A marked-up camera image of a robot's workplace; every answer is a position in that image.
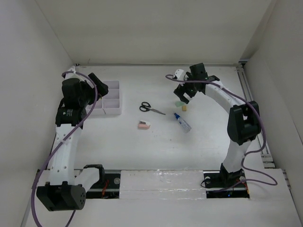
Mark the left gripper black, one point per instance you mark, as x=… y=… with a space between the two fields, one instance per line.
x=102 y=89

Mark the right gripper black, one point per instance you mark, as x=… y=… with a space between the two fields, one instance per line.
x=180 y=92

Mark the green highlighter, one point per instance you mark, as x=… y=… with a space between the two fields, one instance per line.
x=179 y=103

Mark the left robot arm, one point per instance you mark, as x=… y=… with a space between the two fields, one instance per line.
x=64 y=190

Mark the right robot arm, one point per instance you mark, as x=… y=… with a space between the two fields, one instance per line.
x=242 y=127

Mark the white six-compartment organizer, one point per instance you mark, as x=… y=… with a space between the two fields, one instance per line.
x=110 y=104

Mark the clear blue-capped glue bottle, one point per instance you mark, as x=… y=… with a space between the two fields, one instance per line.
x=182 y=123

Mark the pink white stapler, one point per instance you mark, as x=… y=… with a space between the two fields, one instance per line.
x=144 y=125

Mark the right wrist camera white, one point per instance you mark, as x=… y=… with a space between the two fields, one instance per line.
x=180 y=75

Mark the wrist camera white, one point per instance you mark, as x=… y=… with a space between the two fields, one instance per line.
x=71 y=74
x=180 y=75

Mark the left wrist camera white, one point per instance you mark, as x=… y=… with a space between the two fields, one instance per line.
x=71 y=74

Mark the black-handled scissors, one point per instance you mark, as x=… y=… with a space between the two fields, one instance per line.
x=146 y=107

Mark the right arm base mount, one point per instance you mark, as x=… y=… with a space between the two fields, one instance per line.
x=218 y=188

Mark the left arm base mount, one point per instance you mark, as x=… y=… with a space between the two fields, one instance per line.
x=109 y=188

